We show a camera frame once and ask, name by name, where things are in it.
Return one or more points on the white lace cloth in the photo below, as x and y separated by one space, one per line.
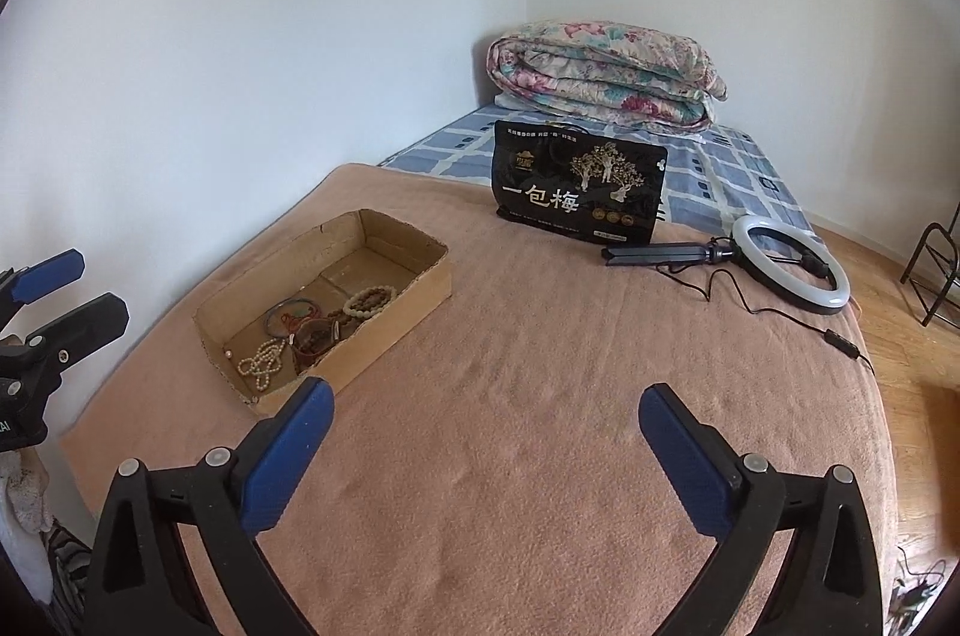
22 493

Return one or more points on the blue checked bed sheet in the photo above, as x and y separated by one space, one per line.
712 178

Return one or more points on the cardboard box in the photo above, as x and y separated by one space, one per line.
405 298

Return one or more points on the black snack bag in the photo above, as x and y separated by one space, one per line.
570 193

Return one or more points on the black folded tripod stand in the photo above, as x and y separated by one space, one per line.
652 252

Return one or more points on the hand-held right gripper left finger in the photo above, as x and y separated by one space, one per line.
289 456

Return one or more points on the dark striped cloth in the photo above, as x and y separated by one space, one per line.
67 576

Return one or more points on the blue bangle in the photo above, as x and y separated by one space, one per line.
289 304

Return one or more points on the floral folded quilt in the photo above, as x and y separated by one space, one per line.
600 73

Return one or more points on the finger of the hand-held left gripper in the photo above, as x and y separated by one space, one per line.
52 276
90 321

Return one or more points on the black metal rack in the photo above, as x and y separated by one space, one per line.
918 252

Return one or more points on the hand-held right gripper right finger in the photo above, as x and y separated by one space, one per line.
686 456

